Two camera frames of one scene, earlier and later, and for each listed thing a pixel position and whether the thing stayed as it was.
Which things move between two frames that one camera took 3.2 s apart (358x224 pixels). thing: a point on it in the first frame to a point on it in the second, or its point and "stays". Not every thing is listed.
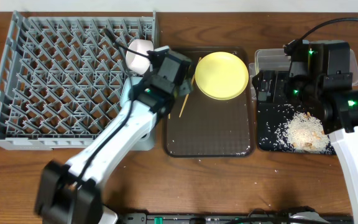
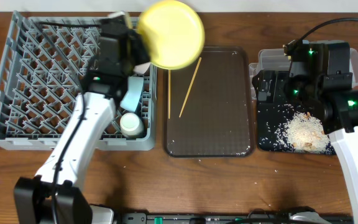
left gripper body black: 173,91 to 134,56
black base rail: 301,215 stays
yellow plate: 221,76 to 173,34
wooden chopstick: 192,82 stays
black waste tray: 292,128 stays
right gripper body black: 301,89 stays
